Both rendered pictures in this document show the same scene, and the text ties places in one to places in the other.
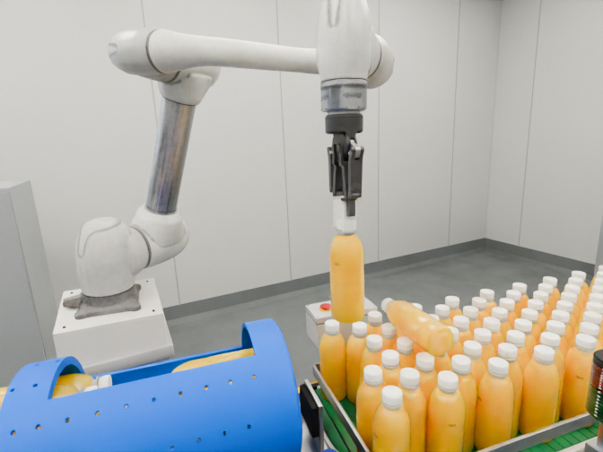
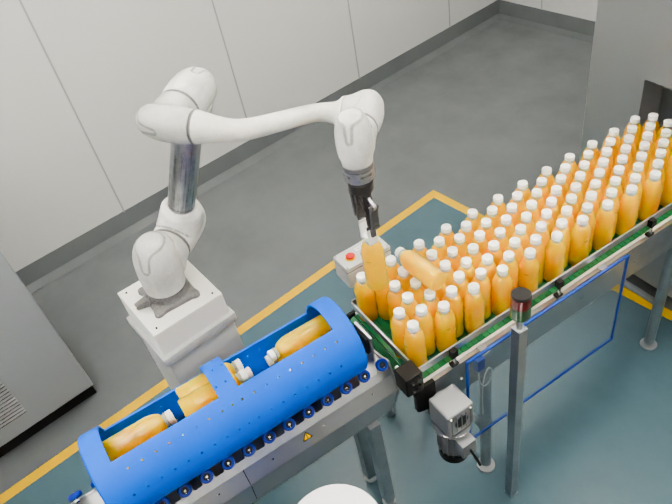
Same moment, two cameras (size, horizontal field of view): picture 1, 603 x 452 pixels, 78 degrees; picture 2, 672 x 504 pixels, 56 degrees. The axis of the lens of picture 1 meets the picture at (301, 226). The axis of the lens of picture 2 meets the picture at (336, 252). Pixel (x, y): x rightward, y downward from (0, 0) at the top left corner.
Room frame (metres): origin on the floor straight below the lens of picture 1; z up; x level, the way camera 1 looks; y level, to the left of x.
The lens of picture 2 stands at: (-0.71, 0.19, 2.72)
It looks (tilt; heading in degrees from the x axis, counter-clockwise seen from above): 42 degrees down; 353
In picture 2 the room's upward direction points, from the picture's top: 12 degrees counter-clockwise
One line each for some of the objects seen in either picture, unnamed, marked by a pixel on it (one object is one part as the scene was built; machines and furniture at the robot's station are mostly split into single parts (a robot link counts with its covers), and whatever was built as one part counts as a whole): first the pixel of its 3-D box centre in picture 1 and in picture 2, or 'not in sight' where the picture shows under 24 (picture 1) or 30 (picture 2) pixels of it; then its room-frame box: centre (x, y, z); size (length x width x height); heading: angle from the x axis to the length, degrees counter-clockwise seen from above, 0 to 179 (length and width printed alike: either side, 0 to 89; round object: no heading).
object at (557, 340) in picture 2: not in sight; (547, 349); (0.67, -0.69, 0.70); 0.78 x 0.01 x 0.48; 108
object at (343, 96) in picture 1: (344, 99); (358, 170); (0.76, -0.09, 1.68); 0.09 x 0.09 x 0.06
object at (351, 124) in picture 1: (344, 137); (361, 191); (0.76, -0.09, 1.61); 0.08 x 0.07 x 0.09; 16
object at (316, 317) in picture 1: (341, 319); (363, 260); (1.07, -0.11, 1.05); 0.20 x 0.10 x 0.10; 108
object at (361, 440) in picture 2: not in sight; (362, 440); (0.78, 0.08, 0.31); 0.06 x 0.06 x 0.63; 18
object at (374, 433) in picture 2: not in sight; (381, 464); (0.64, 0.04, 0.31); 0.06 x 0.06 x 0.63; 18
